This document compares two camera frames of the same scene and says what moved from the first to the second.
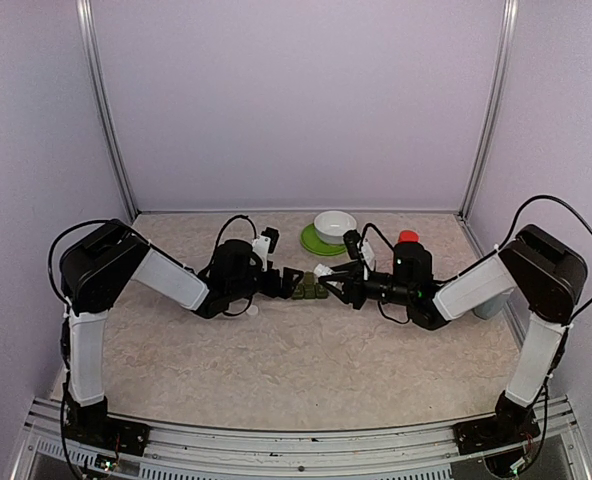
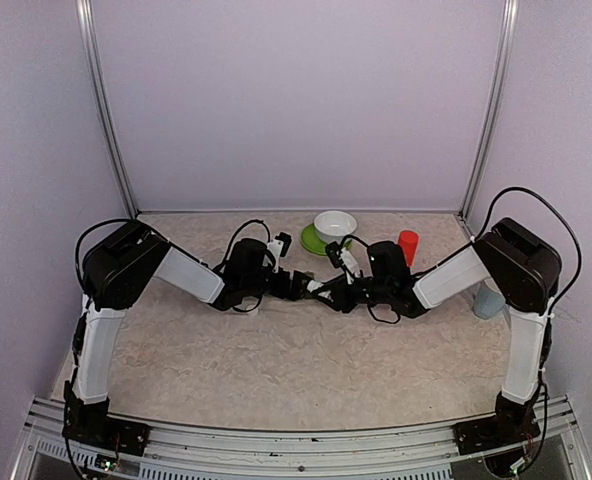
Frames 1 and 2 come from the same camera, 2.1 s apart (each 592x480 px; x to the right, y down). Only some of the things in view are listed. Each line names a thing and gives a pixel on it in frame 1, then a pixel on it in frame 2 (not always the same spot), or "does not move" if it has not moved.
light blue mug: x=488 y=308 does not move
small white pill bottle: x=321 y=270 to x=313 y=285
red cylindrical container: x=408 y=236 does not move
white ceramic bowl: x=330 y=225 does not move
